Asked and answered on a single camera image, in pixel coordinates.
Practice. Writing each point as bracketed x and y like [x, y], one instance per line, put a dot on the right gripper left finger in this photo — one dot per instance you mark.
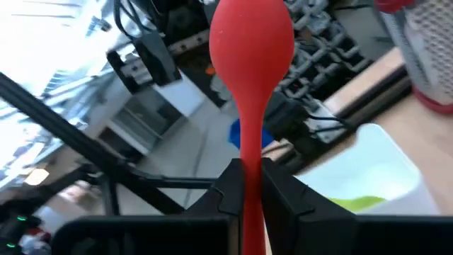
[159, 237]

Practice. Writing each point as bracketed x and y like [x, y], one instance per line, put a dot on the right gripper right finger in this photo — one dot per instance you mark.
[336, 237]

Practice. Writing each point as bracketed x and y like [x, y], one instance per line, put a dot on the green silicone spoon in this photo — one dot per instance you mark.
[357, 204]

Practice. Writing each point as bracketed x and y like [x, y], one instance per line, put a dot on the red silicone spoon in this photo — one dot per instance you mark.
[251, 53]

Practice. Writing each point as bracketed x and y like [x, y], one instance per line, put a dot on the white plastic bin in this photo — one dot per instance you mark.
[371, 166]

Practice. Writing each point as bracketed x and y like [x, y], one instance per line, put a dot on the blue plastic crate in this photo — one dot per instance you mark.
[233, 136]

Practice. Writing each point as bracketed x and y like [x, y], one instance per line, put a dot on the grey parts shelf rack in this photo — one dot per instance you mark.
[318, 53]

